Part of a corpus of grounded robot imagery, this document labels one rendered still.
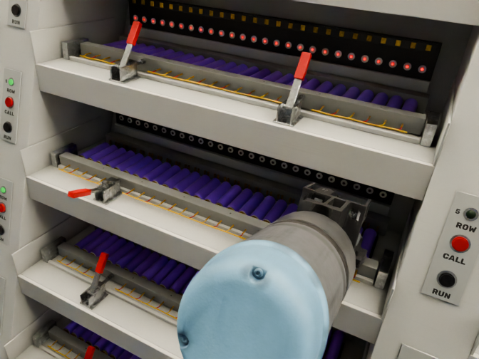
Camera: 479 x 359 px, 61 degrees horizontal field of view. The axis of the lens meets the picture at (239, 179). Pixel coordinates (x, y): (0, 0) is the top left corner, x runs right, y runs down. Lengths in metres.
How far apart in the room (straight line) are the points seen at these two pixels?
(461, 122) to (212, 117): 0.29
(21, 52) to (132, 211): 0.32
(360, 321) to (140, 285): 0.39
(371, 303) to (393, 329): 0.04
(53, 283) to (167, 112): 0.40
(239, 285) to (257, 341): 0.03
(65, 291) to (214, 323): 0.57
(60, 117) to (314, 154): 0.48
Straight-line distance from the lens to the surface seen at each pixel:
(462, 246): 0.50
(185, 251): 0.60
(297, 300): 0.24
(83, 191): 0.64
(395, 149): 0.50
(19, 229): 0.83
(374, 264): 0.57
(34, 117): 0.77
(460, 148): 0.48
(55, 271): 0.85
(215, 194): 0.66
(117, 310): 0.75
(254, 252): 0.25
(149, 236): 0.63
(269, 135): 0.52
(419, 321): 0.53
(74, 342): 0.93
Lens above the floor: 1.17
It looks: 14 degrees down
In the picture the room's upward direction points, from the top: 12 degrees clockwise
